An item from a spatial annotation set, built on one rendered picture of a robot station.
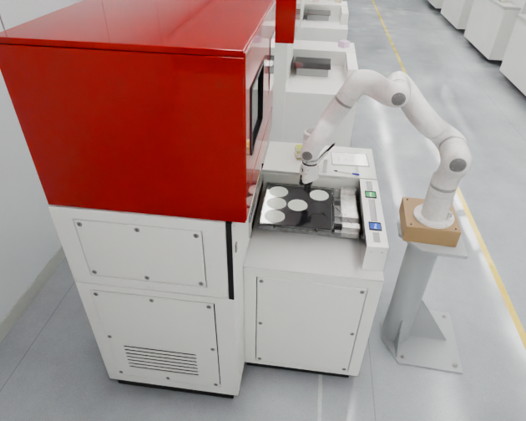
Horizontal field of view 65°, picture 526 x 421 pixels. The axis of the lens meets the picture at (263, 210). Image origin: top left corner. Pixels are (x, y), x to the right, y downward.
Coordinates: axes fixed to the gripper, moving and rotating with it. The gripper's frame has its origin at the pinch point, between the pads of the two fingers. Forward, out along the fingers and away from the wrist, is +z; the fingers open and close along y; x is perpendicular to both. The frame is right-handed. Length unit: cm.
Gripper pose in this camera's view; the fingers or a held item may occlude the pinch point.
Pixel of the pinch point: (307, 188)
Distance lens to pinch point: 211.4
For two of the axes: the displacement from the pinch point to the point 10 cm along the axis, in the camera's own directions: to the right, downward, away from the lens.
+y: 8.1, -3.3, 4.8
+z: -0.2, 8.0, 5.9
